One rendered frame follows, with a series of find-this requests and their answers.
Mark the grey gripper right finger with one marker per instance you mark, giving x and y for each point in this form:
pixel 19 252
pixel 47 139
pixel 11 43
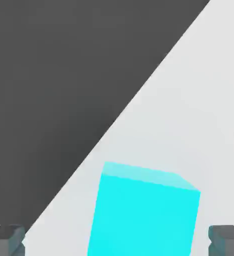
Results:
pixel 227 244

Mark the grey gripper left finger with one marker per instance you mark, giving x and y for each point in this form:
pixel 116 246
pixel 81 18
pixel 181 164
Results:
pixel 2 245

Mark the small cyan cube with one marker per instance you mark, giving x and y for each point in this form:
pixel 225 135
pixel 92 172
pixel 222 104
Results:
pixel 142 216

